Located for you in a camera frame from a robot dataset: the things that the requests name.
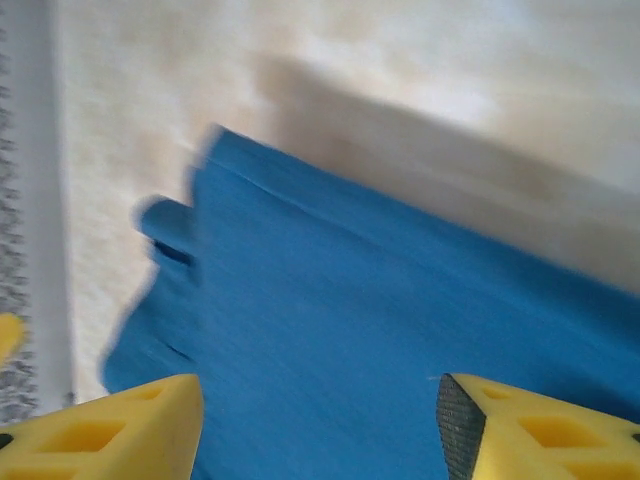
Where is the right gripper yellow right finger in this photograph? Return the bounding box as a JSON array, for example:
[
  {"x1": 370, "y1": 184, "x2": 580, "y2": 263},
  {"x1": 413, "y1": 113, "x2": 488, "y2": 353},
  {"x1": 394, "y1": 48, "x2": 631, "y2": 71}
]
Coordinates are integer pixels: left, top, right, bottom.
[{"x1": 436, "y1": 372, "x2": 640, "y2": 480}]

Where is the aluminium side floor rail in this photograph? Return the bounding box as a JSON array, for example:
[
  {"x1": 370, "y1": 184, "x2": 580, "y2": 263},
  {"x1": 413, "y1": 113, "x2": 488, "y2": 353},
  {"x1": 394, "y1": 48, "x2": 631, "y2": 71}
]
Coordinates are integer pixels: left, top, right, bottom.
[{"x1": 12, "y1": 0, "x2": 76, "y2": 406}]

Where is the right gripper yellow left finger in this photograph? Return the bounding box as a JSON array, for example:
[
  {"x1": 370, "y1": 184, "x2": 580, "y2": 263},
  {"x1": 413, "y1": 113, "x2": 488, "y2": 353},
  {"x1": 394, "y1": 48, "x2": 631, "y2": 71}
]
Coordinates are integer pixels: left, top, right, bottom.
[{"x1": 0, "y1": 373, "x2": 205, "y2": 480}]

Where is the blue cloth towel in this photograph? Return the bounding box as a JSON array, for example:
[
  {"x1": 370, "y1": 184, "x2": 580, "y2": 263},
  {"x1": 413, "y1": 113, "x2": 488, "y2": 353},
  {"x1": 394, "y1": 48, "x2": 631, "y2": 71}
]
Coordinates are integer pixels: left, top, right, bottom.
[{"x1": 99, "y1": 123, "x2": 640, "y2": 480}]

